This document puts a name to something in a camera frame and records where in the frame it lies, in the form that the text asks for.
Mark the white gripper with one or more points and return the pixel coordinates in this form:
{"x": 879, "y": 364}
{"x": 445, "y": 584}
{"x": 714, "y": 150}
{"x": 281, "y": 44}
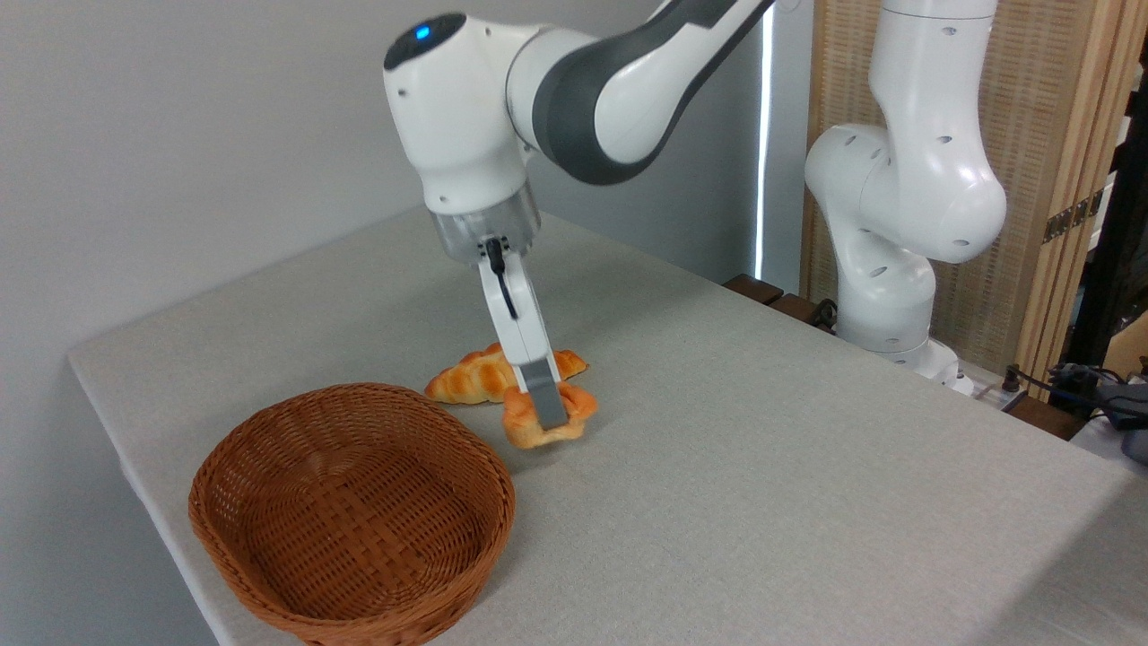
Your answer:
{"x": 525, "y": 336}

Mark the round flower-shaped bread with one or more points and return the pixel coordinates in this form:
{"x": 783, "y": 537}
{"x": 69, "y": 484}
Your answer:
{"x": 522, "y": 428}

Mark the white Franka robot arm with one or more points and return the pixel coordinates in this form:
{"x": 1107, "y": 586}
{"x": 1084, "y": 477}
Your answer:
{"x": 466, "y": 135}

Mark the long braided bread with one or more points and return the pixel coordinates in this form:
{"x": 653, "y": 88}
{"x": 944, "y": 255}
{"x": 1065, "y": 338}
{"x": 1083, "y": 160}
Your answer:
{"x": 462, "y": 381}

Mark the brown wicker basket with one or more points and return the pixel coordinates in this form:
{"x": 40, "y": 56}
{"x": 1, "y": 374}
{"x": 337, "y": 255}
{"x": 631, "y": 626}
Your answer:
{"x": 359, "y": 556}

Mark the dark brown wooden block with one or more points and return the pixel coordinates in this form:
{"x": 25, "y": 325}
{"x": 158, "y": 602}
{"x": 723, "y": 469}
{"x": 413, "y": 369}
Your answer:
{"x": 796, "y": 308}
{"x": 753, "y": 288}
{"x": 1045, "y": 417}

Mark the grey tablecloth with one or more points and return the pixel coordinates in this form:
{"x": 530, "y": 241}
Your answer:
{"x": 762, "y": 493}

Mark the metal screen hinge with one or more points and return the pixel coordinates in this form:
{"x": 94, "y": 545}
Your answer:
{"x": 1072, "y": 217}

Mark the cardboard box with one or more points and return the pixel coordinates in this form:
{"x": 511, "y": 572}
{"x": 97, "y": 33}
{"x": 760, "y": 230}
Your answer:
{"x": 1130, "y": 350}

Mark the dark grey device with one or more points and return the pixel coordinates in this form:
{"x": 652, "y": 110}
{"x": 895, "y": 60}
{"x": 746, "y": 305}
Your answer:
{"x": 1132, "y": 422}

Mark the wooden woven folding screen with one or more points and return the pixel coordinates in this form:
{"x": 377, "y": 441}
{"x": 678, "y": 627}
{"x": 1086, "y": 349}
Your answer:
{"x": 1049, "y": 90}

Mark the black metal post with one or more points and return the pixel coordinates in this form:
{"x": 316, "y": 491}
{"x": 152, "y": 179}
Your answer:
{"x": 1112, "y": 269}

